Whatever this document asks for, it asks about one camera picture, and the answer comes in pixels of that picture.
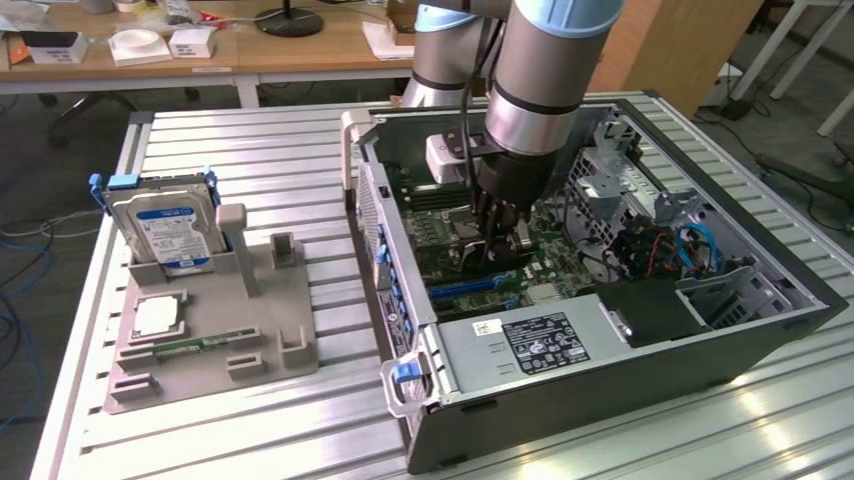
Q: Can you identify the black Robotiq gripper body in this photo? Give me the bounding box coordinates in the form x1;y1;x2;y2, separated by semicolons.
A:
474;147;559;221

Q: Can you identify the graphics card with metal bracket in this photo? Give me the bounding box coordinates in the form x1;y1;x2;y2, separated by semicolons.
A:
456;234;535;275

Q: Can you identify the CPU socket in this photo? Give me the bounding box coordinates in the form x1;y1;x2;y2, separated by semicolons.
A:
443;207;482;241

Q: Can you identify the green motherboard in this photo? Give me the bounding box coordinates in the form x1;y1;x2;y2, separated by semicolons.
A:
385;167;606;324

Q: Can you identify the blue expansion slot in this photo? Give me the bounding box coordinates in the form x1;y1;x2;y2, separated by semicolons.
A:
425;274;508;301

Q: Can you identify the metal disk bay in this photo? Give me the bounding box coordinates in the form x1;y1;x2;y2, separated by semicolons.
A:
563;119;708;271

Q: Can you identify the grey power supply unit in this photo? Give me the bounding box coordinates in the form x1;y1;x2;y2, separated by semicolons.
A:
419;294;632;394

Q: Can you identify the white paper stack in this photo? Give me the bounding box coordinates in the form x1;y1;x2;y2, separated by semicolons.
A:
361;20;416;61

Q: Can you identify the wooden cabinet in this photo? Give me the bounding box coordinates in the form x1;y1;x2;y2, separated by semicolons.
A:
590;0;766;119

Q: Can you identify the open cardboard box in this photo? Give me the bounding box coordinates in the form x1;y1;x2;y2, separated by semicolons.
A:
385;0;421;49

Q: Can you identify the open black PC case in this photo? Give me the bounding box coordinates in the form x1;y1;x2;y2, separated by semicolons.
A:
339;97;850;476

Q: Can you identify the wooden desk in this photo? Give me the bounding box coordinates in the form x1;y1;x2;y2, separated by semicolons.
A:
0;0;602;96

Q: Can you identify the black floor stand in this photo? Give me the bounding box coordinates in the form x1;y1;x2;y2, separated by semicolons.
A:
756;142;854;206

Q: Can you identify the hard disk with blue caddy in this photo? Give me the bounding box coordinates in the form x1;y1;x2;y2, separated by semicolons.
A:
88;167;232;277

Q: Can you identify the green RAM stick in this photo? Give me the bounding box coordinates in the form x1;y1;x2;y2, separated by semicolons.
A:
151;333;259;357

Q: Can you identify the grey plastic parts rack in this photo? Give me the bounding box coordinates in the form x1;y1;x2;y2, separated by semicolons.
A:
99;202;323;416

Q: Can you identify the silver CPU chip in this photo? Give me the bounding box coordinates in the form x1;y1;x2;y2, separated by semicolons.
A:
132;298;185;341

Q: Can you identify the white labelled box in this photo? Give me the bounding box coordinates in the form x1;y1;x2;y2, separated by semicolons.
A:
168;27;219;60

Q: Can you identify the white round tape holder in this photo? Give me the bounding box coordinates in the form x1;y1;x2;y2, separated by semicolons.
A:
107;28;173;67

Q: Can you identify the black chair base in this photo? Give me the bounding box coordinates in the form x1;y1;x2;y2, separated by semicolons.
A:
39;87;201;149

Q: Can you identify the black and white box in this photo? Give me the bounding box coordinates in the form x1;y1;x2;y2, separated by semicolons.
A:
17;30;89;65

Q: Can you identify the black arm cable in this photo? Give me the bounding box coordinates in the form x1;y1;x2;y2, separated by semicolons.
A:
459;19;512;211

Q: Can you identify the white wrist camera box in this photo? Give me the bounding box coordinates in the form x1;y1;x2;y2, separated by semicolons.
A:
424;133;499;185

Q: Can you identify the blue wire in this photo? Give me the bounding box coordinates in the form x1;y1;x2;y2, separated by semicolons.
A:
672;224;726;274

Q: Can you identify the white table frame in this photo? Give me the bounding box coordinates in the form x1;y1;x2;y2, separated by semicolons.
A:
730;0;854;136

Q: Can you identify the blue floor cable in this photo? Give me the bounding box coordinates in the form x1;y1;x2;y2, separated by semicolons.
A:
0;234;55;431

